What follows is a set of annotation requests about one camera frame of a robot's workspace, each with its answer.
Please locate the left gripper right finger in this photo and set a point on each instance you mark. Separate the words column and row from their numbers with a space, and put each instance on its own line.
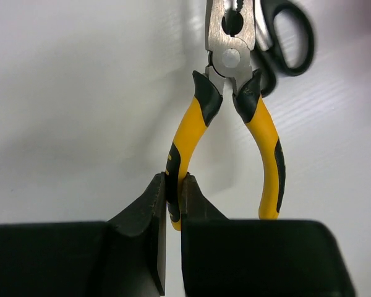
column 243, row 257

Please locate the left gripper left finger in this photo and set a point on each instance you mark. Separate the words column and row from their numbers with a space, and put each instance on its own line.
column 124, row 256

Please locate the yellow handled pliers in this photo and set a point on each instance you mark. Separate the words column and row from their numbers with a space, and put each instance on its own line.
column 229, row 57

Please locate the black handled scissors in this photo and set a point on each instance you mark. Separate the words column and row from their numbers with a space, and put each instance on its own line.
column 270, row 49

